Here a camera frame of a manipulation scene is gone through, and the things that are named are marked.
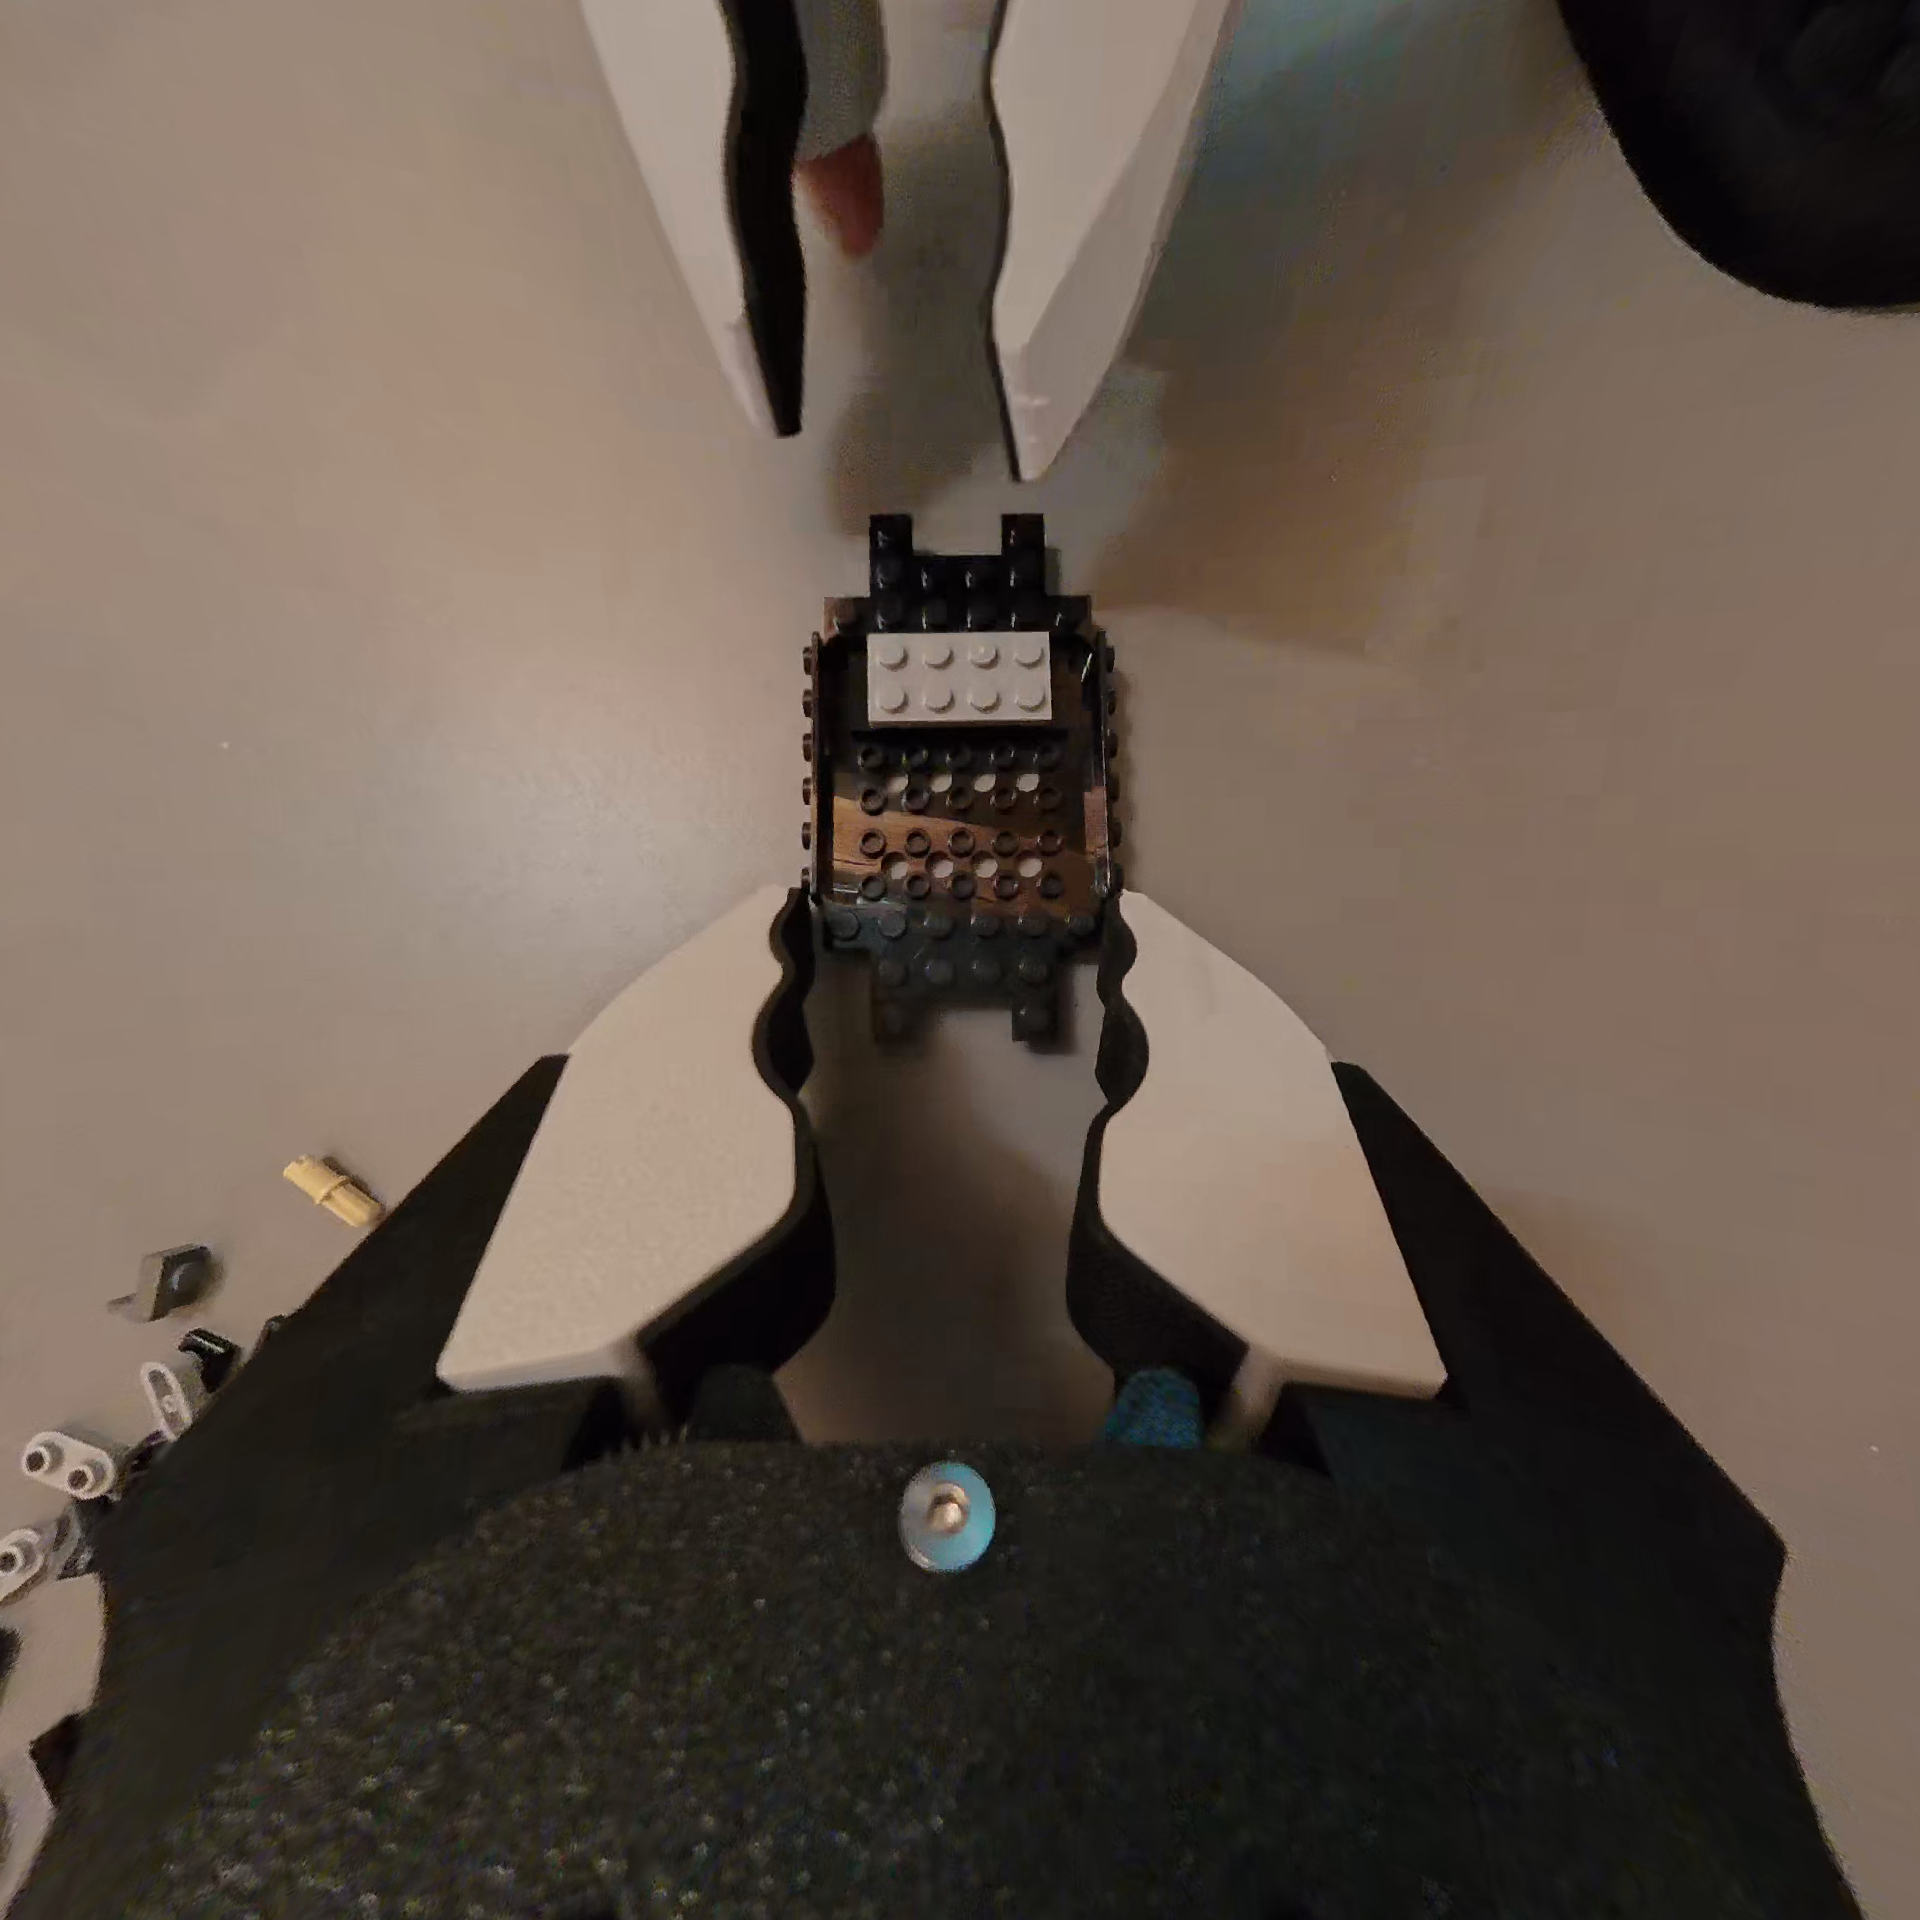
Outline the light grey brick plate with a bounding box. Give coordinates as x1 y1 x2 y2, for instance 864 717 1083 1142
864 629 1057 732

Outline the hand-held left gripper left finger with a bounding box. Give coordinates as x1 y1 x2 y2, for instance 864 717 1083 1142
434 883 838 1397

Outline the person's right hand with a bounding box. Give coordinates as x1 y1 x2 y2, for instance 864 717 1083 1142
794 132 891 259

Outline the pile of small brick pieces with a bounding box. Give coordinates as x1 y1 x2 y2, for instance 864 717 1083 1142
0 1152 391 1878

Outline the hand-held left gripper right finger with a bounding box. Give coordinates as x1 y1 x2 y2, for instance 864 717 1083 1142
1063 887 1450 1404

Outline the grey desk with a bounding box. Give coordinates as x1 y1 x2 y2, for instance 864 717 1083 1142
0 0 1920 1920

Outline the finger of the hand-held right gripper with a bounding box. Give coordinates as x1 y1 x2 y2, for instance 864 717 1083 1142
577 0 816 441
978 0 1243 485

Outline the black brick plate assembly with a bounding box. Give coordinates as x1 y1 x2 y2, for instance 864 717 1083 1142
792 512 1130 1056

